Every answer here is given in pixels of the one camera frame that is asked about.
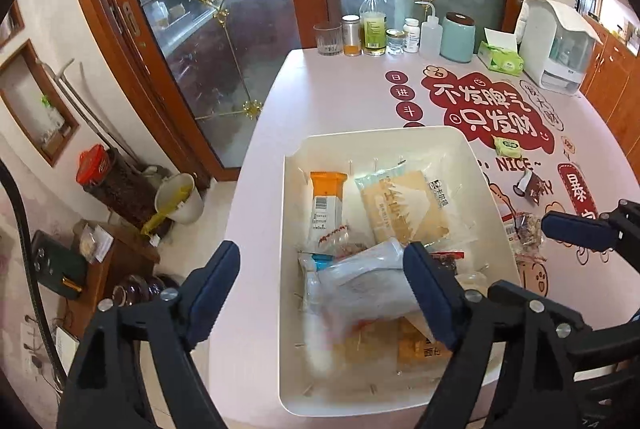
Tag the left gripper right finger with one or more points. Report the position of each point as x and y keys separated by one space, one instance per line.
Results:
x=468 y=323

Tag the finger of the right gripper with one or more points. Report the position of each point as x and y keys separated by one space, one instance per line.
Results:
x=594 y=234

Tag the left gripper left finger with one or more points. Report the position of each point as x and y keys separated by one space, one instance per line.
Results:
x=105 y=388

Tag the silver foil snack packet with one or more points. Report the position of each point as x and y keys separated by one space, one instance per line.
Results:
x=360 y=289

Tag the mixed nuts snack packet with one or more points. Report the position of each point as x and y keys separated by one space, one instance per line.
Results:
x=528 y=228

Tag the dark red snack packet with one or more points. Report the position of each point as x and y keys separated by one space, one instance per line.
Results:
x=530 y=186

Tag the red white snack packet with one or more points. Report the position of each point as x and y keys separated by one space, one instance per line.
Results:
x=508 y=222

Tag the red festive table mat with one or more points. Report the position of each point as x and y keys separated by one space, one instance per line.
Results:
x=539 y=153

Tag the green pineapple cake packet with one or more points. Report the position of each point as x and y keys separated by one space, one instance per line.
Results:
x=505 y=147

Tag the orange wooden cabinet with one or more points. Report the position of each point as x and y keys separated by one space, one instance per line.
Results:
x=612 y=87

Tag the white plastic storage bin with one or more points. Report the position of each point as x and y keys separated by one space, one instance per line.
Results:
x=352 y=338

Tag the large beige biscuit packet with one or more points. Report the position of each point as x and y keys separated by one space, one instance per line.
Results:
x=400 y=203

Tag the white countertop appliance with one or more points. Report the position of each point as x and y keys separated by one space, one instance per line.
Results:
x=557 y=45

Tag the white plastic bucket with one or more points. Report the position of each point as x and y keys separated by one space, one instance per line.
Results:
x=178 y=199

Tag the green tissue box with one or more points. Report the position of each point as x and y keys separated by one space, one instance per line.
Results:
x=499 y=52

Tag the red lid container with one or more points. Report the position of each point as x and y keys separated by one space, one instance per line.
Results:
x=93 y=165

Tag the teal cylindrical canister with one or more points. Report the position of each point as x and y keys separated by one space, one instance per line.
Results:
x=458 y=38

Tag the white squeeze bottle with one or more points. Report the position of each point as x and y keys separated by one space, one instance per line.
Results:
x=431 y=32

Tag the white pill bottle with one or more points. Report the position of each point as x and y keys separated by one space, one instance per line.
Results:
x=412 y=35

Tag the small clear glass jar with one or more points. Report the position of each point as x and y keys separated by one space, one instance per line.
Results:
x=395 y=41

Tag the green label glass bottle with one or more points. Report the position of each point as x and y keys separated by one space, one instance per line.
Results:
x=372 y=28

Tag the orange base metal jar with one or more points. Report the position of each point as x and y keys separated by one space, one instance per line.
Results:
x=351 y=35

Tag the clear drinking glass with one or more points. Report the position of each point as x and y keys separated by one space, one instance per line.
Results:
x=329 y=40

